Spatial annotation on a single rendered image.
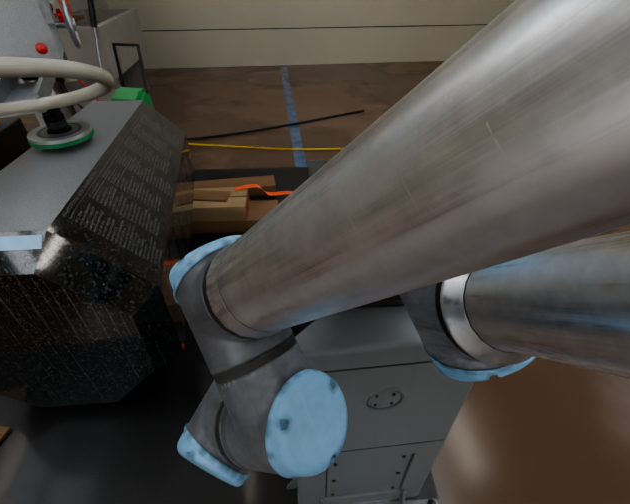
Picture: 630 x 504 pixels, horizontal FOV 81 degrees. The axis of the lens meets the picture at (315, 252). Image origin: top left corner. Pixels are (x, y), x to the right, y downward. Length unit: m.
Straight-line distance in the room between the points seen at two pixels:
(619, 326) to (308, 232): 0.21
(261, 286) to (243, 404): 0.15
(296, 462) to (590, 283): 0.26
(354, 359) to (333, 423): 0.34
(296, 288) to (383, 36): 6.44
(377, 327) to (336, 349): 0.09
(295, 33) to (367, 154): 6.23
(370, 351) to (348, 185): 0.56
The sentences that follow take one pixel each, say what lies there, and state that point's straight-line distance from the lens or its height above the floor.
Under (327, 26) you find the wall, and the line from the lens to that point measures 6.41.
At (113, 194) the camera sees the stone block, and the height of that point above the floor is 0.75.
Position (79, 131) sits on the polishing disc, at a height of 0.88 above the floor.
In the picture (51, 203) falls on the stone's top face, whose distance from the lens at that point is 1.36.
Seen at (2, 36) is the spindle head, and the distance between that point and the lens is 1.58.
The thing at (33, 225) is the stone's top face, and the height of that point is 0.82.
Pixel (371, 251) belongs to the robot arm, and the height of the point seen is 1.31.
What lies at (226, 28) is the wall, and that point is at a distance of 6.38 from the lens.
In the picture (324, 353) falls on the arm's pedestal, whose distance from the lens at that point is 0.69.
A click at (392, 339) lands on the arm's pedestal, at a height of 0.85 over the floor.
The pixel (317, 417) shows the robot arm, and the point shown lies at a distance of 0.37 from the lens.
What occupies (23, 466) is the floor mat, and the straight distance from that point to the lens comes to 1.80.
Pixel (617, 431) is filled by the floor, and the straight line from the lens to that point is 1.93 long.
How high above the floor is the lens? 1.41
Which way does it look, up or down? 39 degrees down
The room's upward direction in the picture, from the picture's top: straight up
